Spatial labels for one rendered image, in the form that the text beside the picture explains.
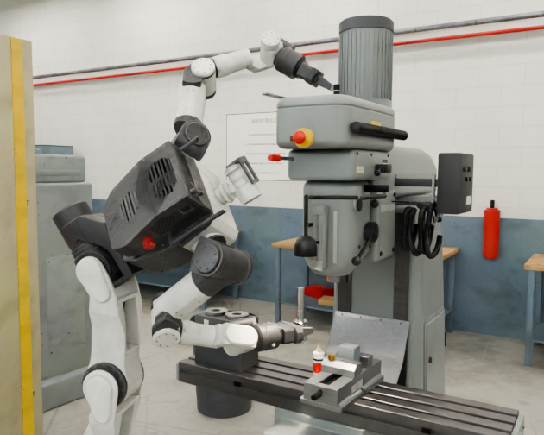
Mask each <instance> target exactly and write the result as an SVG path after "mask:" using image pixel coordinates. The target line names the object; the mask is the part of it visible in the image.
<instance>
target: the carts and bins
mask: <svg viewBox="0 0 544 435"><path fill-rule="evenodd" d="M196 397H197V408H198V411H199V412H200V413H202V414H203V415H205V416H207V417H211V418H217V419H228V418H234V417H238V416H241V415H244V414H245V413H247V412H248V411H249V410H250V409H251V400H248V399H245V398H241V397H237V396H234V395H231V394H225V393H221V392H218V391H214V390H211V389H208V388H202V387H198V386H196Z"/></svg>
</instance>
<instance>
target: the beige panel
mask: <svg viewBox="0 0 544 435"><path fill-rule="evenodd" d="M0 435H43V420H42V390H41V331H40V301H39V271H38V242H37V212H36V182H35V123H34V93H33V64H32V41H27V40H24V39H19V38H15V37H11V36H7V35H0Z"/></svg>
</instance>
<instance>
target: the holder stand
mask: <svg viewBox="0 0 544 435"><path fill-rule="evenodd" d="M248 317H255V319H256V322H257V323H258V317H257V316H253V315H249V314H248V313H247V312H241V311H234V312H228V310H227V309H225V308H221V307H213V308H208V309H205V311H204V312H202V313H199V314H195V316H194V318H195V323H198V324H203V325H218V324H224V323H225V322H226V321H227V320H233V319H239V318H248ZM195 362H197V363H203V364H207V365H211V366H215V367H219V368H222V369H228V370H232V371H236V372H239V373H241V372H243V371H245V370H246V369H249V368H251V367H253V366H255V365H257V364H258V352H256V351H254V350H251V351H248V352H246V353H242V354H239V355H237V356H229V355H228V354H227V353H226V352H225V350H224V347H218V348H217V349H216V348H210V347H203V346H197V345H195Z"/></svg>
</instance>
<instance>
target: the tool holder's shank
mask: <svg viewBox="0 0 544 435"><path fill-rule="evenodd" d="M296 318H297V321H300V322H302V321H304V318H306V317H305V311H304V287H297V313H296Z"/></svg>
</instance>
